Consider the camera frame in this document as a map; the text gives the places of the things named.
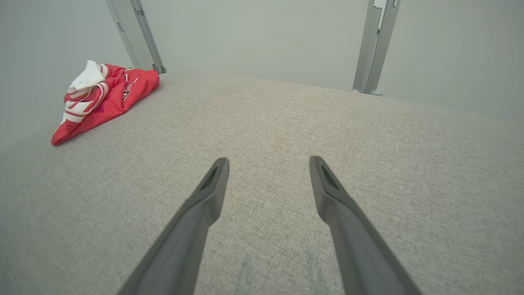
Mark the grey metal partition post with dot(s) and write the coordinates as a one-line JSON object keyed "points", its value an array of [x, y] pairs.
{"points": [[137, 37], [372, 49]]}

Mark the red Bulls basketball jersey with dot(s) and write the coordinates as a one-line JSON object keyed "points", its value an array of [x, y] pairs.
{"points": [[114, 102]]}

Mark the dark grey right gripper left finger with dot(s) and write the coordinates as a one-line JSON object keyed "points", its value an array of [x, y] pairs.
{"points": [[180, 250]]}

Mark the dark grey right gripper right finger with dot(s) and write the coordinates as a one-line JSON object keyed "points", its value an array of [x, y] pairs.
{"points": [[364, 258]]}

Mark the grey fabric sofa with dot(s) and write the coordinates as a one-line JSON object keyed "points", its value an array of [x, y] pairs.
{"points": [[286, 123]]}

